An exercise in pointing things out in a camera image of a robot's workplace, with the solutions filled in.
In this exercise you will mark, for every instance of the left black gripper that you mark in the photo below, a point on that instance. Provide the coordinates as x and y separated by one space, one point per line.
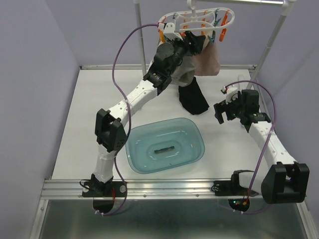
193 43

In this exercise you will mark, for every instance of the black underwear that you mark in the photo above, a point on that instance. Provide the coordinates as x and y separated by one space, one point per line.
192 98

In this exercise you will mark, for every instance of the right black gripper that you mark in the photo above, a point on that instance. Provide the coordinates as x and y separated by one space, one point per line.
225 109

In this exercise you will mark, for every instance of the aluminium mounting rail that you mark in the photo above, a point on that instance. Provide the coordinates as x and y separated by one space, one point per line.
140 189

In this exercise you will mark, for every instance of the pink underwear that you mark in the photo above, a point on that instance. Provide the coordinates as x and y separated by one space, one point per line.
207 63

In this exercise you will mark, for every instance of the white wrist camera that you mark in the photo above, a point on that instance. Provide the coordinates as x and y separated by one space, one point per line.
230 92
168 31

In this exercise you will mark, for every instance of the teal plastic basin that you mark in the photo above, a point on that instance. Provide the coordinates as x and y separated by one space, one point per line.
164 145

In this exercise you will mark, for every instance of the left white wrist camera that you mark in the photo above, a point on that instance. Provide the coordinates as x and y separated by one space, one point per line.
168 31

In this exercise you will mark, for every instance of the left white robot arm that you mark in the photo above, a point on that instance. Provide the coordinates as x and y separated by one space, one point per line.
110 127

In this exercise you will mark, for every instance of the white drying rack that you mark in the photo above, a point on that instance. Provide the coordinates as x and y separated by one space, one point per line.
286 6

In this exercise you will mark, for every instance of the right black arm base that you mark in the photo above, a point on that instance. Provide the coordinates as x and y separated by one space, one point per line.
232 187

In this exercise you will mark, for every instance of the grey underwear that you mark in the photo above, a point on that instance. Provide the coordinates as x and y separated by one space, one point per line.
166 69

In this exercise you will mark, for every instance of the white clip hanger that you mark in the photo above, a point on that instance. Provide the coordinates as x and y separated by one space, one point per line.
201 22

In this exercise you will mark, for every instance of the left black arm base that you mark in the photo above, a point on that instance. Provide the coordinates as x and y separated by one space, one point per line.
102 191

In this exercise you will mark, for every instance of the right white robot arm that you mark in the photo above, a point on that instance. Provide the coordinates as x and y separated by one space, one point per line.
286 180

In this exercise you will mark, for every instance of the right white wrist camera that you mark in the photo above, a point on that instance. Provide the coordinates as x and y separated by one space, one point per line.
230 92

